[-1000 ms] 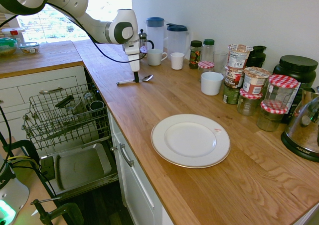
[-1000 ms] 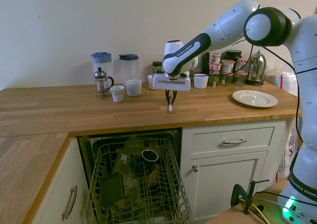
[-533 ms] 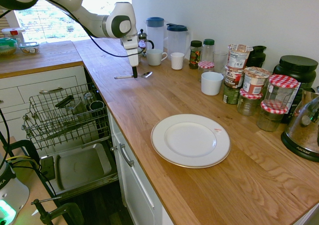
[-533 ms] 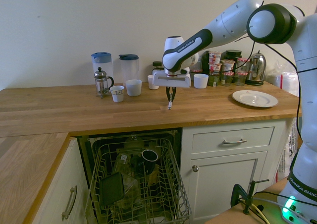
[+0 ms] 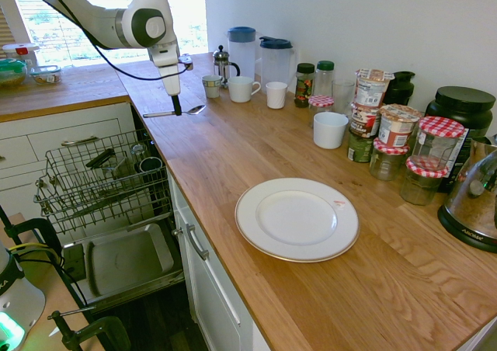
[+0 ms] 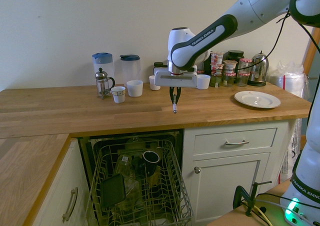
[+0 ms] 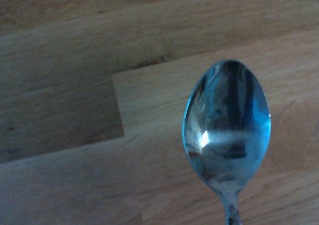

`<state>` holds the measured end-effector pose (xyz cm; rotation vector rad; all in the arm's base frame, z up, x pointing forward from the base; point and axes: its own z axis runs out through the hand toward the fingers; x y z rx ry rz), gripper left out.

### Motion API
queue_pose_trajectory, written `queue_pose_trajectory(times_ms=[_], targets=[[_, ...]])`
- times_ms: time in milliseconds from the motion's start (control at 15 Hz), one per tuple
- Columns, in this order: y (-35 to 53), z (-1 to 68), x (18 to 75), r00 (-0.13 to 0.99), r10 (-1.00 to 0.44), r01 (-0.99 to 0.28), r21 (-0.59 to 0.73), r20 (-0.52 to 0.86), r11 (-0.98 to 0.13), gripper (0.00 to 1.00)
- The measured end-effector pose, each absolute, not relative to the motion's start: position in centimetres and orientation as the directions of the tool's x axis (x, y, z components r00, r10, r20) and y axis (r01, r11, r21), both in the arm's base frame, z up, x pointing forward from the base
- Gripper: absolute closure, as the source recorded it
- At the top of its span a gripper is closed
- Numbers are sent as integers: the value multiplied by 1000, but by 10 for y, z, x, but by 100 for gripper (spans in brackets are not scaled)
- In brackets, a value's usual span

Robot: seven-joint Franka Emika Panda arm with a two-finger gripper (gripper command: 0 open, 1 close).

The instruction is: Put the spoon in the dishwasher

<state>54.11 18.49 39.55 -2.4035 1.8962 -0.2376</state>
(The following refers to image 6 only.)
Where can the wooden door frame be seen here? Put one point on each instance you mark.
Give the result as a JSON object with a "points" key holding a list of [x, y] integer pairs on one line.
{"points": [[311, 58]]}

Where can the large black tub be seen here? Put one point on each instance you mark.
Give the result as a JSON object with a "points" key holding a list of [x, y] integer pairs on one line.
{"points": [[235, 54]]}

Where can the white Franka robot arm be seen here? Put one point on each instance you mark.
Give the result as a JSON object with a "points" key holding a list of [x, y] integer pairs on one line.
{"points": [[205, 38]]}

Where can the large white mug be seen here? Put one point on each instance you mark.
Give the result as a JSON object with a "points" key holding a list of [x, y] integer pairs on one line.
{"points": [[135, 88]]}

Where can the dishwasher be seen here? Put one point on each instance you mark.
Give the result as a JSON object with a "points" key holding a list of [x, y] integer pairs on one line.
{"points": [[84, 146]]}

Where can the clear pitcher dark teal lid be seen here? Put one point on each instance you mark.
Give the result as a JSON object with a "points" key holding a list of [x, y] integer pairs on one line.
{"points": [[130, 68]]}

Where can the green glass jar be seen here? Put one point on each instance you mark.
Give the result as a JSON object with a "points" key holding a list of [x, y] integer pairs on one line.
{"points": [[215, 81]]}

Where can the white cabinet door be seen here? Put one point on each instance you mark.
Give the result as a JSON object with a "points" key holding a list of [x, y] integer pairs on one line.
{"points": [[225, 186]]}

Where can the white plate with gold rim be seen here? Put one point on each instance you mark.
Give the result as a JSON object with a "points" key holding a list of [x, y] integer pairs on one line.
{"points": [[257, 99]]}

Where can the black square container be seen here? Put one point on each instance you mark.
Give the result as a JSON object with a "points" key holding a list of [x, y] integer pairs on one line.
{"points": [[112, 191]]}

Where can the yogurt cup with white label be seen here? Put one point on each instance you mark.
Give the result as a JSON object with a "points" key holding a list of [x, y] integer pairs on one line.
{"points": [[217, 58]]}

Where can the white corner cabinet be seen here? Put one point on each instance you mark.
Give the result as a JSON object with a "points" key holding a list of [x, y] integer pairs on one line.
{"points": [[72, 166]]}

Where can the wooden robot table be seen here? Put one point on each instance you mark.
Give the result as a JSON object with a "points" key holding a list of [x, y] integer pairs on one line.
{"points": [[272, 216]]}

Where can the white ribbed cup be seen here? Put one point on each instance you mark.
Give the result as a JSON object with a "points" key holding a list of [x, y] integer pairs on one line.
{"points": [[151, 82]]}

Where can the black mug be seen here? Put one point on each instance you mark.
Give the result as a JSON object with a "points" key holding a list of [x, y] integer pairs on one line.
{"points": [[150, 161]]}

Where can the clear glass jar with label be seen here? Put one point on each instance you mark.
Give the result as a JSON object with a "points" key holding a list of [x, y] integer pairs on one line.
{"points": [[123, 164]]}

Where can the white cabinet drawer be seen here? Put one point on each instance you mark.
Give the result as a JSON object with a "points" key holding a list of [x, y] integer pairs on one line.
{"points": [[212, 141]]}

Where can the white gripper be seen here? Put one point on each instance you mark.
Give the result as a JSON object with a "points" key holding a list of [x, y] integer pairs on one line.
{"points": [[175, 80]]}

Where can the jam jar checked lid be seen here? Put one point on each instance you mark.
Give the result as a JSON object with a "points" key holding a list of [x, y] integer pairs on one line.
{"points": [[245, 66], [243, 80], [229, 80]]}

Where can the stainless steel electric kettle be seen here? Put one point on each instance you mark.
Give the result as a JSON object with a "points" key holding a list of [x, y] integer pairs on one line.
{"points": [[260, 71]]}

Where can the plain white ramekin cup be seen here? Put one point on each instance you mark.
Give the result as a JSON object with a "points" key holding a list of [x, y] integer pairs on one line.
{"points": [[203, 82]]}

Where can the yogurt cup with red label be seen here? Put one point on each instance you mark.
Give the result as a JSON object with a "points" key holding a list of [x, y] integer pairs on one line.
{"points": [[217, 69]]}

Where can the small patterned white cup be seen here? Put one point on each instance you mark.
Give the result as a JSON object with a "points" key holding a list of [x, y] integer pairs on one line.
{"points": [[118, 94]]}

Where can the printed clear plastic bag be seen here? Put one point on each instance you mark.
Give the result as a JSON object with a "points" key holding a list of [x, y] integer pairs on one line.
{"points": [[287, 161]]}

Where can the dark spice jar green lid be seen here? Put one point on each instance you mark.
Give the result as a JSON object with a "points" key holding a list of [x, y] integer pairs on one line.
{"points": [[158, 64]]}

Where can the glass French press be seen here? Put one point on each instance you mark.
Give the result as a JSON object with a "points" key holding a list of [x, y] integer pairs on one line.
{"points": [[102, 84]]}

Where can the metal cabinet knob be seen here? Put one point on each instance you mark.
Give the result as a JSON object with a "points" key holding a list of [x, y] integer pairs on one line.
{"points": [[197, 170]]}

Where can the yogurt cup with foil lid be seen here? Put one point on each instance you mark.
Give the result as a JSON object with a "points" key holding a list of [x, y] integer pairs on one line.
{"points": [[230, 66]]}

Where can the clear plastic bag of cups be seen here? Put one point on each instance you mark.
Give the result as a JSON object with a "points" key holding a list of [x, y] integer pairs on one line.
{"points": [[292, 82]]}

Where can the black shaker bottle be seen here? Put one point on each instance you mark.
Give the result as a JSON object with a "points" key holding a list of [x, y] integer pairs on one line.
{"points": [[207, 67]]}

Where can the clear pitcher light blue lid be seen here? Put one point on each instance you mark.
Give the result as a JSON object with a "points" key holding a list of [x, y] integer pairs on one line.
{"points": [[105, 64]]}

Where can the black C-clamp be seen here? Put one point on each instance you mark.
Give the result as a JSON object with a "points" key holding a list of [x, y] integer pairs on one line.
{"points": [[240, 193]]}

